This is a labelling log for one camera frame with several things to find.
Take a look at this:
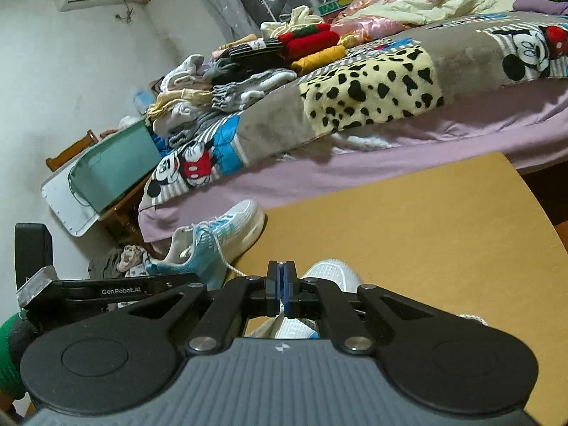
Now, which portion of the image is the teal plastic tub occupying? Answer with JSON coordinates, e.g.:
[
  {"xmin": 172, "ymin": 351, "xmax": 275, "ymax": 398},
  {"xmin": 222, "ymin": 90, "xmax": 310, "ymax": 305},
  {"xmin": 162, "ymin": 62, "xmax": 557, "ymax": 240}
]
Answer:
[{"xmin": 40, "ymin": 122, "xmax": 163, "ymax": 238}]

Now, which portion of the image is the dark wooden bed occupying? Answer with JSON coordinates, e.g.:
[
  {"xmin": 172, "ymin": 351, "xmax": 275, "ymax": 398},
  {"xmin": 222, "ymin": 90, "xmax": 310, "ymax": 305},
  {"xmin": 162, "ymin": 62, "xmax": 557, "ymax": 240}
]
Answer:
[{"xmin": 519, "ymin": 160, "xmax": 568, "ymax": 234}]

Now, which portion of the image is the cartoon mouse printed blanket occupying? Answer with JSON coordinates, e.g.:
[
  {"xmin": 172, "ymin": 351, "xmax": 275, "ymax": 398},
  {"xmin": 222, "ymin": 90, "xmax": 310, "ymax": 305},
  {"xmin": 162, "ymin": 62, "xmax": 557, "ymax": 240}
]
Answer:
[{"xmin": 140, "ymin": 11, "xmax": 568, "ymax": 211}]

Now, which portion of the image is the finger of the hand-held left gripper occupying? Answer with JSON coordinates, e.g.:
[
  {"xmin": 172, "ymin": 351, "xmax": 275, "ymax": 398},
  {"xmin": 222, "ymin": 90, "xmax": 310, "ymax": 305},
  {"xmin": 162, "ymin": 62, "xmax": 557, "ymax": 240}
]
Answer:
[{"xmin": 148, "ymin": 274, "xmax": 201, "ymax": 297}]

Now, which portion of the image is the white and blue sneaker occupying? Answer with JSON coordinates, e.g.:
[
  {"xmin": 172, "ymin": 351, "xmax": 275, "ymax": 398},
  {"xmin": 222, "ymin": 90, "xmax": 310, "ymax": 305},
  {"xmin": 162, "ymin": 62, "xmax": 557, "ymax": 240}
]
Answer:
[
  {"xmin": 248, "ymin": 257, "xmax": 369, "ymax": 340},
  {"xmin": 144, "ymin": 200, "xmax": 267, "ymax": 291}
]

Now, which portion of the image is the cream blanket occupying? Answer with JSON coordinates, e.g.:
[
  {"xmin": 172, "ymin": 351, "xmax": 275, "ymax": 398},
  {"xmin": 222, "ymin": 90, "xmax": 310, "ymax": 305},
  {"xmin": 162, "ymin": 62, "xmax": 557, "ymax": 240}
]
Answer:
[{"xmin": 386, "ymin": 0, "xmax": 515, "ymax": 25}]

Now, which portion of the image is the purple bed sheet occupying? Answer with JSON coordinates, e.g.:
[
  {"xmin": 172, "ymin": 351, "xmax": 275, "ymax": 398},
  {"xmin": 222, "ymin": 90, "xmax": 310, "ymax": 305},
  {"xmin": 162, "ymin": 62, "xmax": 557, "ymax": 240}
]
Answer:
[{"xmin": 137, "ymin": 82, "xmax": 568, "ymax": 245}]

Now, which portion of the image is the heap of crumpled laundry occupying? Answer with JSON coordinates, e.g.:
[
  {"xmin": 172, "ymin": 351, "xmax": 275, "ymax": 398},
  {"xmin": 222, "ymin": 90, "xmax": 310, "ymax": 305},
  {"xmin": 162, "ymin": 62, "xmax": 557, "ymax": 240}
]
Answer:
[{"xmin": 89, "ymin": 244, "xmax": 165, "ymax": 285}]

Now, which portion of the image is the sheer curtain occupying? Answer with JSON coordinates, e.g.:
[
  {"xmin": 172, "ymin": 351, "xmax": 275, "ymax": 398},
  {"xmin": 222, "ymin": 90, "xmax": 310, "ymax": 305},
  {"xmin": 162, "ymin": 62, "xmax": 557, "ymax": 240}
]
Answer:
[{"xmin": 175, "ymin": 0, "xmax": 249, "ymax": 40}]

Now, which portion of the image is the colourful picture chart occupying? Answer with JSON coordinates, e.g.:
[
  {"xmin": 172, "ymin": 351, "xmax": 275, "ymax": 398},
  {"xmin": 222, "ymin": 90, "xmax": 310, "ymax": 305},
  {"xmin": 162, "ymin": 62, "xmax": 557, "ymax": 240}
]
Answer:
[{"xmin": 317, "ymin": 0, "xmax": 369, "ymax": 15}]

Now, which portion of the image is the pile of folded clothes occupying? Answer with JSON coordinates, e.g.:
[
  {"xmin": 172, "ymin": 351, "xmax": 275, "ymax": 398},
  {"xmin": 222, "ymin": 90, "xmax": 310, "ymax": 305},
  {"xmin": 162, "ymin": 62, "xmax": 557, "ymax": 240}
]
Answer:
[{"xmin": 146, "ymin": 4, "xmax": 347, "ymax": 136}]

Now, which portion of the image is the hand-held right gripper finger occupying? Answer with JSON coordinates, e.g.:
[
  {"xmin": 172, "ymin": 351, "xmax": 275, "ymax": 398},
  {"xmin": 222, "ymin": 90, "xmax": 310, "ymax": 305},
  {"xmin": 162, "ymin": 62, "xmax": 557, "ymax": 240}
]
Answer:
[
  {"xmin": 284, "ymin": 261, "xmax": 438, "ymax": 356},
  {"xmin": 118, "ymin": 261, "xmax": 284, "ymax": 356}
]

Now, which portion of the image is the wooden chair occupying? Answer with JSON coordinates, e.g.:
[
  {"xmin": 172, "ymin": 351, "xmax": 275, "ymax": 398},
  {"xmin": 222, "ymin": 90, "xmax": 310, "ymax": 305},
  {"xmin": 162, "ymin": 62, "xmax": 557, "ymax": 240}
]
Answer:
[{"xmin": 44, "ymin": 129, "xmax": 152, "ymax": 245}]

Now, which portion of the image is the purple folded blanket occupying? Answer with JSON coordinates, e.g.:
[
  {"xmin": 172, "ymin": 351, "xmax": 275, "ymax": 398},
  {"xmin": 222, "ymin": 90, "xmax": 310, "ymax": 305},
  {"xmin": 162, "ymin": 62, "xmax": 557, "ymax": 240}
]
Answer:
[{"xmin": 512, "ymin": 0, "xmax": 568, "ymax": 16}]

